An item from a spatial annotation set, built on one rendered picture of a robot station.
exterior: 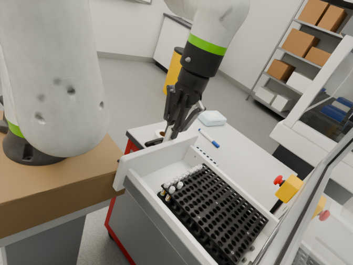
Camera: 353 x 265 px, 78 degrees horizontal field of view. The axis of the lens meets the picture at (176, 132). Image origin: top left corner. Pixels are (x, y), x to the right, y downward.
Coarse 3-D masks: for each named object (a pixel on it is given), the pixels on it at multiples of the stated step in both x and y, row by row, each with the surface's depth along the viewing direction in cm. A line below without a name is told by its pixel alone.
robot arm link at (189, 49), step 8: (184, 48) 50; (192, 48) 47; (200, 48) 46; (184, 56) 49; (192, 56) 48; (200, 56) 47; (208, 56) 47; (216, 56) 47; (184, 64) 49; (192, 64) 48; (200, 64) 48; (208, 64) 48; (216, 64) 49; (192, 72) 49; (200, 72) 49; (208, 72) 49
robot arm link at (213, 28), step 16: (192, 0) 45; (208, 0) 42; (224, 0) 41; (240, 0) 41; (192, 16) 48; (208, 16) 43; (224, 16) 43; (240, 16) 43; (192, 32) 47; (208, 32) 44; (224, 32) 44; (208, 48) 46; (224, 48) 47
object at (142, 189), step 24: (168, 168) 67; (216, 168) 65; (144, 192) 50; (240, 192) 61; (168, 216) 46; (168, 240) 47; (192, 240) 43; (264, 240) 57; (192, 264) 44; (216, 264) 41; (240, 264) 49
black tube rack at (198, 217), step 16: (192, 176) 58; (208, 176) 60; (160, 192) 53; (176, 192) 51; (192, 192) 53; (208, 192) 59; (224, 192) 61; (176, 208) 51; (192, 208) 49; (208, 208) 51; (224, 208) 52; (240, 208) 54; (192, 224) 49; (208, 224) 47; (224, 224) 49; (240, 224) 50; (256, 224) 52; (208, 240) 47; (224, 240) 46; (240, 240) 46; (224, 256) 46; (240, 256) 43
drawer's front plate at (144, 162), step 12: (168, 144) 61; (180, 144) 65; (192, 144) 72; (132, 156) 52; (144, 156) 55; (156, 156) 59; (168, 156) 64; (180, 156) 71; (120, 168) 52; (144, 168) 59; (156, 168) 63; (120, 180) 54
